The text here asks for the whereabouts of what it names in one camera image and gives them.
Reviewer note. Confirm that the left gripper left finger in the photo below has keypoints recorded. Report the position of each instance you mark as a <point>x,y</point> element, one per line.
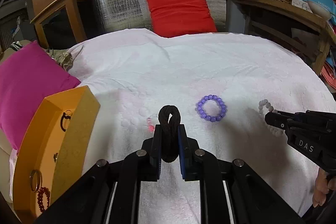
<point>108,192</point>

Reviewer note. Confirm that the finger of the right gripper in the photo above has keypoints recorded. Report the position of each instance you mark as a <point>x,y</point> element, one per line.
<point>277,122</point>

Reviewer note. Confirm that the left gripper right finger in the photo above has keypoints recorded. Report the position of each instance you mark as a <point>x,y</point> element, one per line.
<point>230,192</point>

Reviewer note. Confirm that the right hand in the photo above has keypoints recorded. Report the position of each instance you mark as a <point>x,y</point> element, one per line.
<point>321,188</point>

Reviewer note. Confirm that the thin metal bangle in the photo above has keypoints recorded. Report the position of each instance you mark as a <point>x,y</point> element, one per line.
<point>35,180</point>

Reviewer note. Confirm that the orange cardboard tray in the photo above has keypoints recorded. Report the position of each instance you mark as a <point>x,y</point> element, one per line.
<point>55,143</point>

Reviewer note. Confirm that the wooden side table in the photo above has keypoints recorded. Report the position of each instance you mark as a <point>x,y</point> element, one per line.
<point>275,21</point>

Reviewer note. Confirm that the white bowl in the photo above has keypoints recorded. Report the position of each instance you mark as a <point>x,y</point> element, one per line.
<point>319,10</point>

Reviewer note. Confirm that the magenta cushion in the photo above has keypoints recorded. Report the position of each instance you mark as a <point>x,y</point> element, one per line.
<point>27,77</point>

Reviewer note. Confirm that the olive crumpled cloth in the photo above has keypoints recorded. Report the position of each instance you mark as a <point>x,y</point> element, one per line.
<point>61,57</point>

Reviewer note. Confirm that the red cushion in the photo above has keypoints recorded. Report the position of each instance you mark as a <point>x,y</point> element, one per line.
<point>172,18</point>

